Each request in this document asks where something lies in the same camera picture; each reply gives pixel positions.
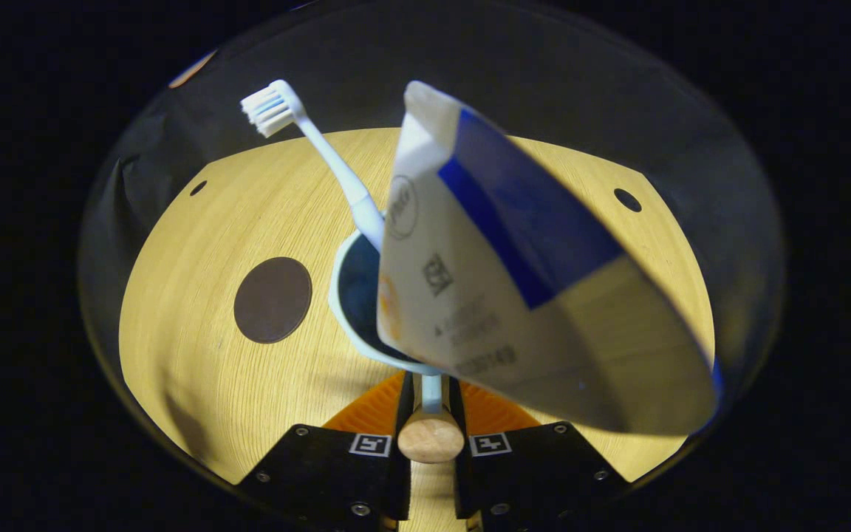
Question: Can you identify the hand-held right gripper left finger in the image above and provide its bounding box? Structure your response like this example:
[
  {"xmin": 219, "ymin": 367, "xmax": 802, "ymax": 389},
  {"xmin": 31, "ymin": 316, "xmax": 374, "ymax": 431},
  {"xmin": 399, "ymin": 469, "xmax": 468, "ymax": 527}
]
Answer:
[{"xmin": 237, "ymin": 372, "xmax": 415, "ymax": 532}]

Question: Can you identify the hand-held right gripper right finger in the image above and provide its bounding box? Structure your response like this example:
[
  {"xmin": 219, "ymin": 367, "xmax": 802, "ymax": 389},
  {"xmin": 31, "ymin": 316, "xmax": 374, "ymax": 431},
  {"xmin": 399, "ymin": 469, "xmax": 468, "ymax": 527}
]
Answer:
[{"xmin": 449, "ymin": 377, "xmax": 629, "ymax": 532}]

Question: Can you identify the light blue cup wooden handle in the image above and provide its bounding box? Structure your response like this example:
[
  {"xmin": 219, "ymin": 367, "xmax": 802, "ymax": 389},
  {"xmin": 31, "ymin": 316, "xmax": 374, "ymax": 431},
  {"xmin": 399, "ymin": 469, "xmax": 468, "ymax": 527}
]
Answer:
[{"xmin": 328, "ymin": 229, "xmax": 465, "ymax": 465}]

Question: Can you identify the white toothpaste tube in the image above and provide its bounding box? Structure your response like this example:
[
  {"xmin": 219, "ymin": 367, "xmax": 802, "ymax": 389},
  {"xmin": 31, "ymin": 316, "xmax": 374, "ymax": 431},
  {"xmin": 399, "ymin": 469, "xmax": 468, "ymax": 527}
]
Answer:
[{"xmin": 377, "ymin": 80, "xmax": 722, "ymax": 435}]

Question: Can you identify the brown round coaster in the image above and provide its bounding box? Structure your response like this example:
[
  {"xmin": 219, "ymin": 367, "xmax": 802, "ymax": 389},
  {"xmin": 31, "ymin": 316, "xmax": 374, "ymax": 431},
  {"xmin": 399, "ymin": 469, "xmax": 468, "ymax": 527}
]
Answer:
[{"xmin": 233, "ymin": 256, "xmax": 313, "ymax": 344}]

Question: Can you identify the white toothbrush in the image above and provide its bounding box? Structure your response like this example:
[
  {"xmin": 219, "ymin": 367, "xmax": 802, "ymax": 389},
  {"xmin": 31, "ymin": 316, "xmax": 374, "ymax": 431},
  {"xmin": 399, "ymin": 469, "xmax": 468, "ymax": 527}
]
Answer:
[{"xmin": 240, "ymin": 79, "xmax": 386, "ymax": 252}]

